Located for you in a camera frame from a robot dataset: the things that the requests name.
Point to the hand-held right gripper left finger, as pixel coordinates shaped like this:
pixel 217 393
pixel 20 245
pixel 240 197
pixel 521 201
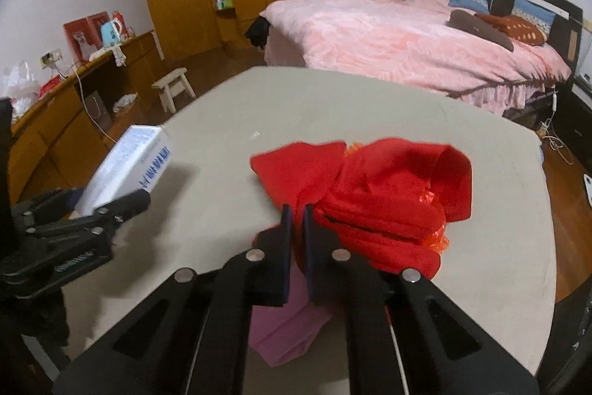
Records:
pixel 286 247

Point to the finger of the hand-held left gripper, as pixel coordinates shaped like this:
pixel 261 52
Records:
pixel 51 198
pixel 125 203

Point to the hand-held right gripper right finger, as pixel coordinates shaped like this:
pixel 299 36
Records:
pixel 309 251

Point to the white cardboard box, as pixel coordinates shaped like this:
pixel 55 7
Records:
pixel 134 154

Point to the red cloth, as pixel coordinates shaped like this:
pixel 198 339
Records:
pixel 393 182

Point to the wooden desk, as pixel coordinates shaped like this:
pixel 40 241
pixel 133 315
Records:
pixel 55 122

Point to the pink cloth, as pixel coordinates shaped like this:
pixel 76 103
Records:
pixel 282 330

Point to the grey paper bag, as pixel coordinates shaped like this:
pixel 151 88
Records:
pixel 98 110

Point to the white plastic bag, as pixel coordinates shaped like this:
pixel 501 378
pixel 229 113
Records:
pixel 21 85

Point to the wooden stool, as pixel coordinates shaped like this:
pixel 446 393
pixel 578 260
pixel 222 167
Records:
pixel 173 87

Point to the beige tablecloth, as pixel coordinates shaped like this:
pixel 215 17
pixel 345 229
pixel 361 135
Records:
pixel 323 108

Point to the white cloth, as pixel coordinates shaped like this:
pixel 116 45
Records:
pixel 119 56

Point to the light blue kettle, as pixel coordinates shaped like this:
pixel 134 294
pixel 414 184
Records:
pixel 112 31

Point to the red bottle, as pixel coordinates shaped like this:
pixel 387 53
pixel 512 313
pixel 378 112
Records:
pixel 121 22

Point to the wooden door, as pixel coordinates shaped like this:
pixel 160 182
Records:
pixel 180 1

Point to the black garment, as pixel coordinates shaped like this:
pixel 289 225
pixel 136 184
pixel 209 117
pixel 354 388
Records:
pixel 258 31

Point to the pink blanket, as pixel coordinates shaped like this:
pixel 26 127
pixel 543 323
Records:
pixel 370 38

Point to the brown pillow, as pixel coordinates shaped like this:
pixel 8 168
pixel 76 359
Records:
pixel 476 27

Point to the white bathroom scale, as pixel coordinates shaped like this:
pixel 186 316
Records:
pixel 588 190

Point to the blue pillow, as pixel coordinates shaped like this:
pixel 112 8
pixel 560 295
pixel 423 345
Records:
pixel 469 0
pixel 536 13

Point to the dark nightstand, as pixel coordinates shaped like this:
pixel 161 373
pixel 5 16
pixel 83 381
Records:
pixel 578 112

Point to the red dotted pillow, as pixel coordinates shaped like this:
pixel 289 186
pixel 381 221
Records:
pixel 515 28

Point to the yellowed wall socket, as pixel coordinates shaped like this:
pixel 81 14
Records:
pixel 52 58

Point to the red photo frame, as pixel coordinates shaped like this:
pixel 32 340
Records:
pixel 81 36

